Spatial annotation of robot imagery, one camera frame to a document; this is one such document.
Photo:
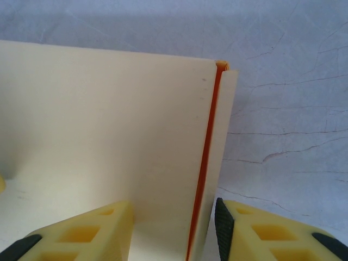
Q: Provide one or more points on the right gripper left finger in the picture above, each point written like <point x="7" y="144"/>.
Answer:
<point x="81" y="236"/>

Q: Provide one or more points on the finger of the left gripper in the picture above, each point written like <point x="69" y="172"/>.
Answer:
<point x="2" y="183"/>

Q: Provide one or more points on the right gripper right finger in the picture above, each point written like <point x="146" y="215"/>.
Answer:
<point x="272" y="233"/>

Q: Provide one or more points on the yellow paper box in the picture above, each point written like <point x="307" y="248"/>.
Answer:
<point x="108" y="149"/>

